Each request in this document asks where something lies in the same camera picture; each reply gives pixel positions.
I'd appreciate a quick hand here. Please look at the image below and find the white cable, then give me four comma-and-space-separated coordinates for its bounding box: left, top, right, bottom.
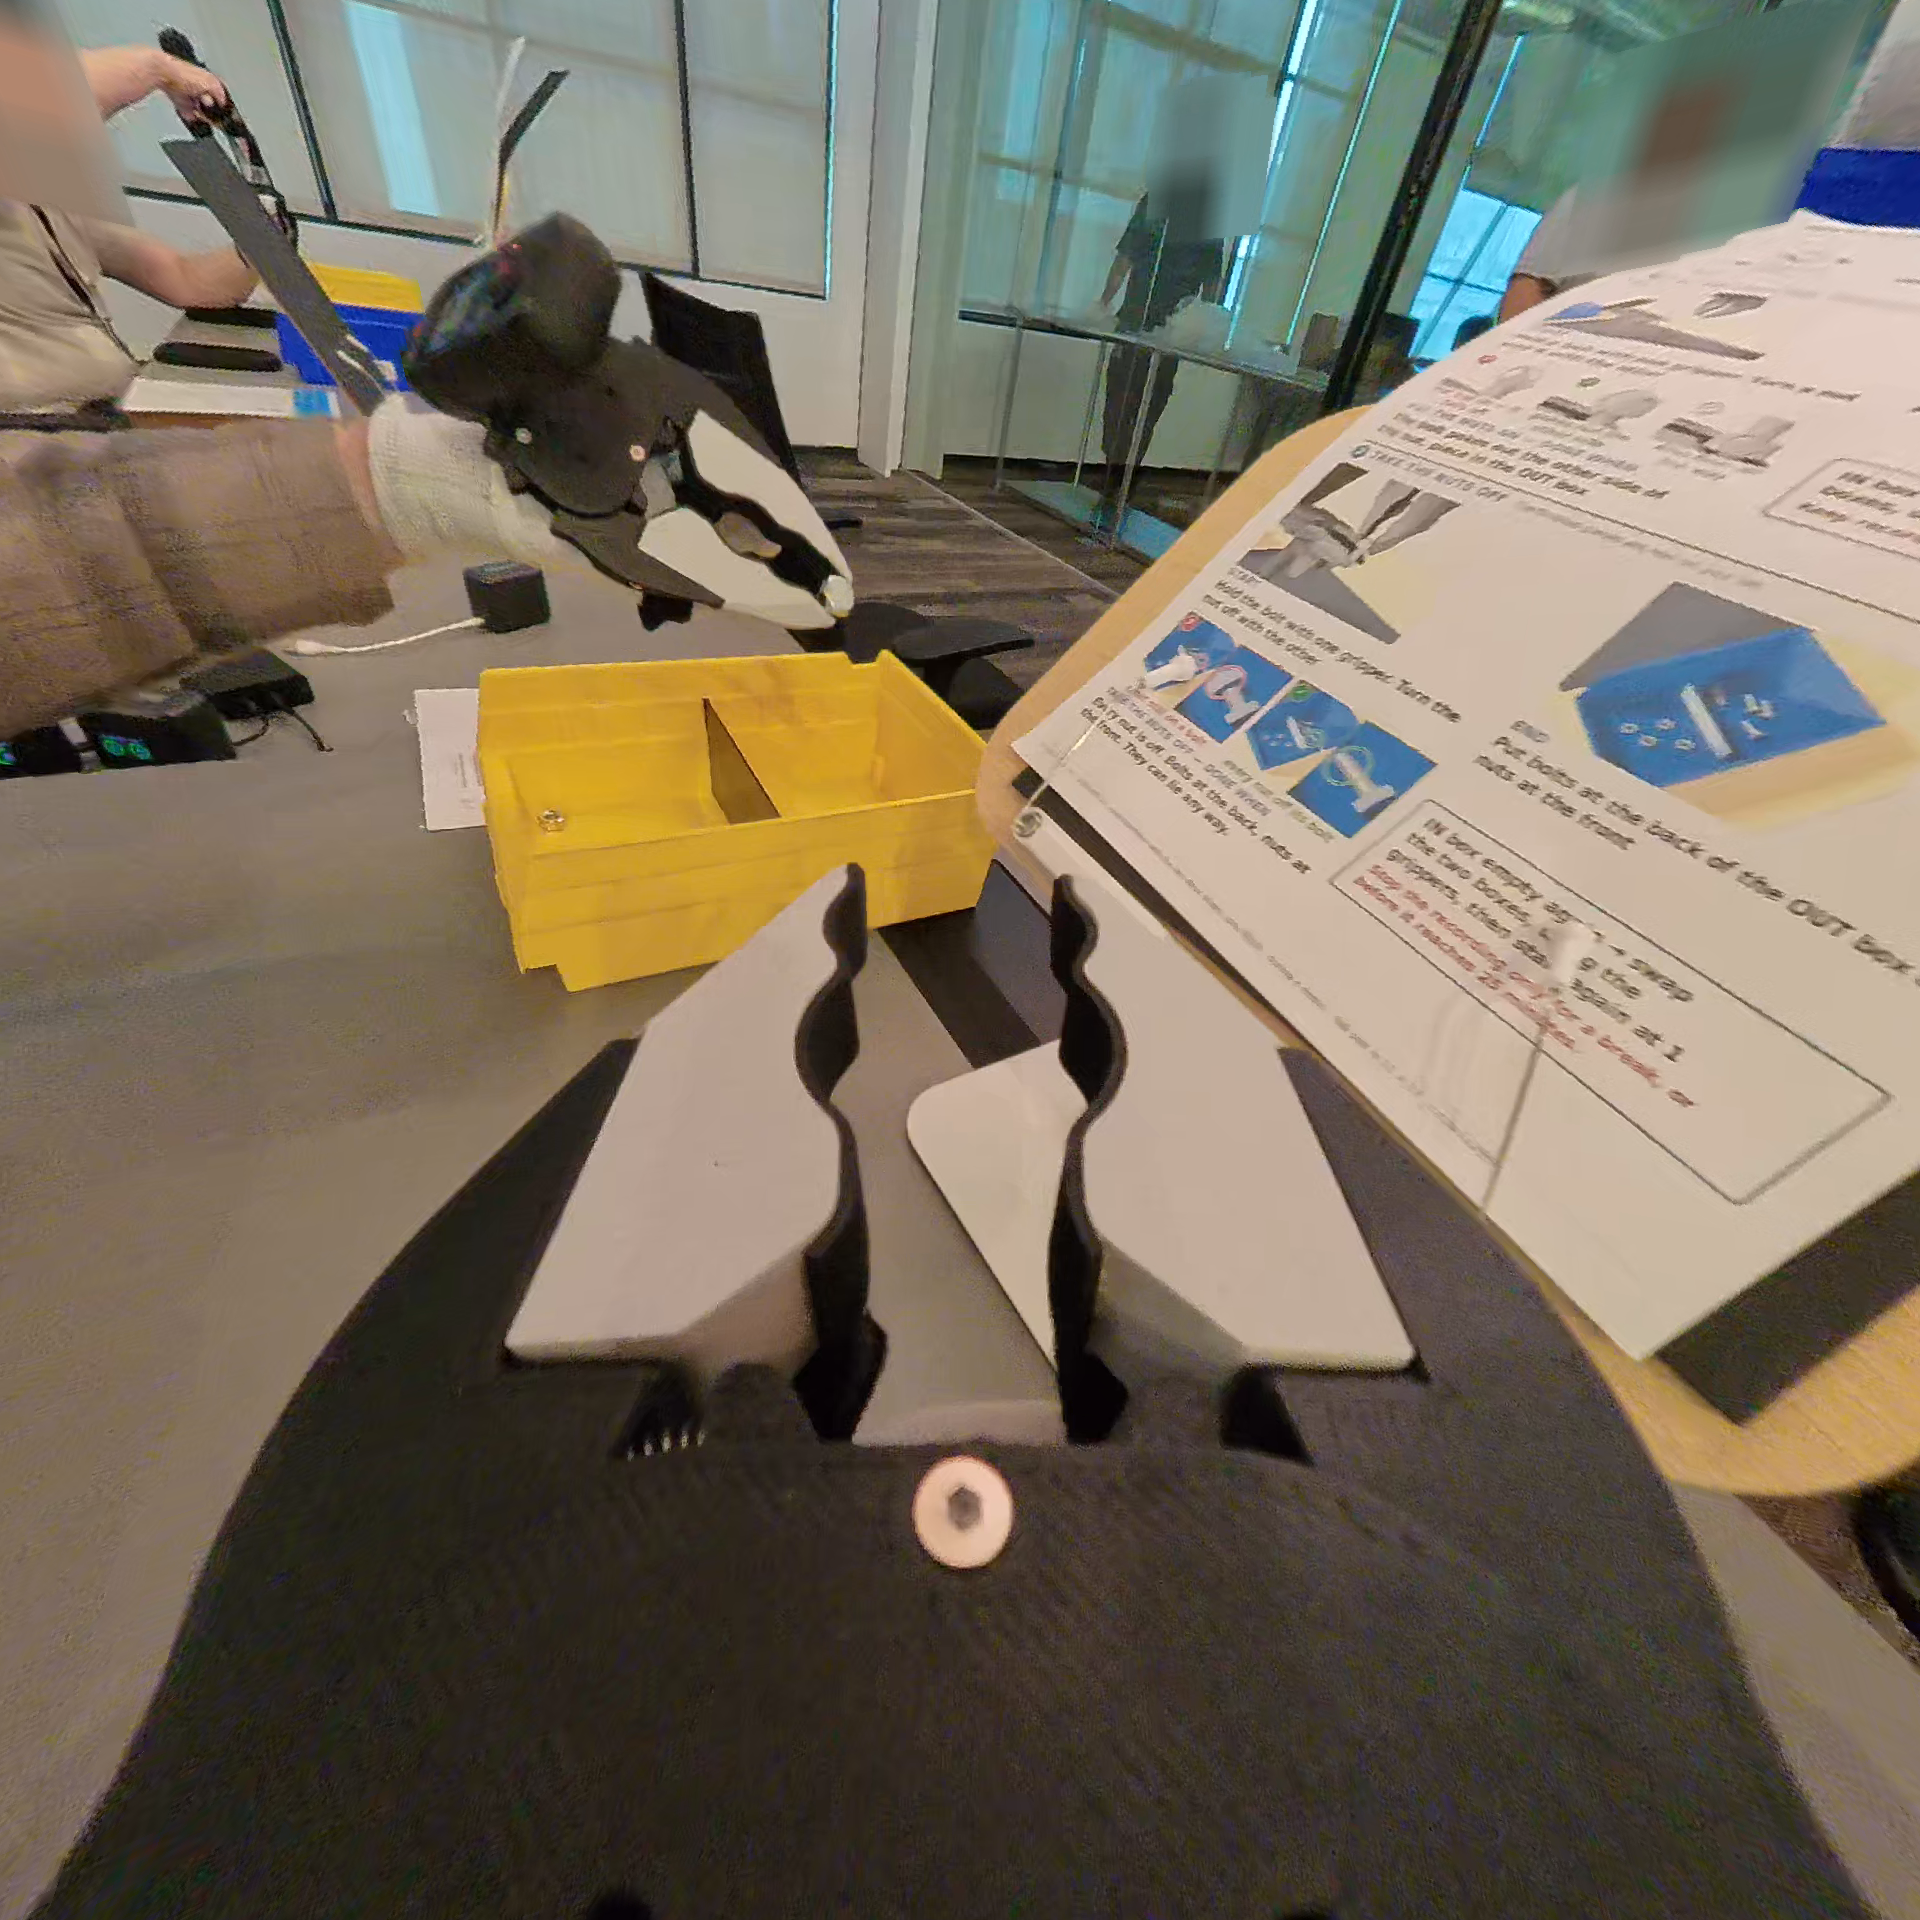
292, 615, 488, 659

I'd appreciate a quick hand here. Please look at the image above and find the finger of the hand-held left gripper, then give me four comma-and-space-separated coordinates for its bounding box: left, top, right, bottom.
644, 491, 839, 631
679, 420, 857, 598

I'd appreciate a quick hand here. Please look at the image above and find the black office chair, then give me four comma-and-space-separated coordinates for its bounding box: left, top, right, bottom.
641, 269, 1037, 731

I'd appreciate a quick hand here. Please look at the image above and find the yellow plastic parts bin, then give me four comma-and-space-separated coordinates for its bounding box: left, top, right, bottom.
478, 650, 994, 992

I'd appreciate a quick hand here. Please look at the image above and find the black document stand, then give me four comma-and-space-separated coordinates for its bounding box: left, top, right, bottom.
158, 135, 396, 416

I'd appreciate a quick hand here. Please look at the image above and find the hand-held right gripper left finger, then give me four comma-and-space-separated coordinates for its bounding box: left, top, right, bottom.
503, 863, 886, 1443

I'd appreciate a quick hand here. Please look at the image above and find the printed instruction sheet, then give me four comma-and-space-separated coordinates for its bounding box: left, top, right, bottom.
1012, 210, 1920, 1359

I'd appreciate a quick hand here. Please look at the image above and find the person's left forearm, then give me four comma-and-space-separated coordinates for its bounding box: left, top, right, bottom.
0, 420, 399, 741

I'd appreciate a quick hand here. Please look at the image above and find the person's left hand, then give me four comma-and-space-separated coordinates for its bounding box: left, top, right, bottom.
362, 394, 584, 576

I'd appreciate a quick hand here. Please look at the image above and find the black desk mat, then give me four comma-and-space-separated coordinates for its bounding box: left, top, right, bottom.
180, 647, 320, 720

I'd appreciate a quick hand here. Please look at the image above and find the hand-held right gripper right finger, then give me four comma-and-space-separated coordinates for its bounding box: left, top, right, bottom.
1045, 872, 1421, 1443

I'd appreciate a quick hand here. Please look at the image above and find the blue plastic bin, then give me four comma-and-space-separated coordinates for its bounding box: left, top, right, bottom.
274, 303, 425, 394

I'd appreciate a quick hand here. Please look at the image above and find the white paper sheet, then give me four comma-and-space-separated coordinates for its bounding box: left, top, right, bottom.
410, 688, 488, 835

